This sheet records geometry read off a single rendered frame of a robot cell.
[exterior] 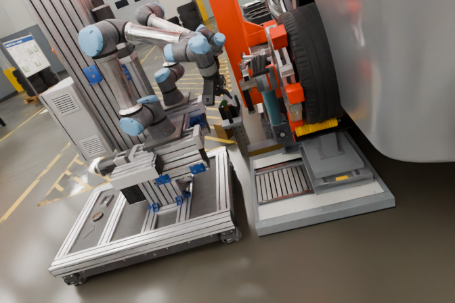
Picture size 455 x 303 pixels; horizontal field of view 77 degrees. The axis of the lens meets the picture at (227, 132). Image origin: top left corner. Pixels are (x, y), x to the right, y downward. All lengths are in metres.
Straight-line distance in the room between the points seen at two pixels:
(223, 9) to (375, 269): 1.77
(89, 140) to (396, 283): 1.79
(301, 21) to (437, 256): 1.31
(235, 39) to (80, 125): 1.16
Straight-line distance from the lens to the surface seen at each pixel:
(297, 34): 1.52
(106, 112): 1.85
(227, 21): 2.13
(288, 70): 1.50
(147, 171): 1.61
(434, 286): 1.72
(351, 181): 1.97
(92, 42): 1.37
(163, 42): 1.35
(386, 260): 1.78
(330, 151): 2.04
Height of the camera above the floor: 1.45
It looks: 27 degrees down
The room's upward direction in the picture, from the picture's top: 21 degrees counter-clockwise
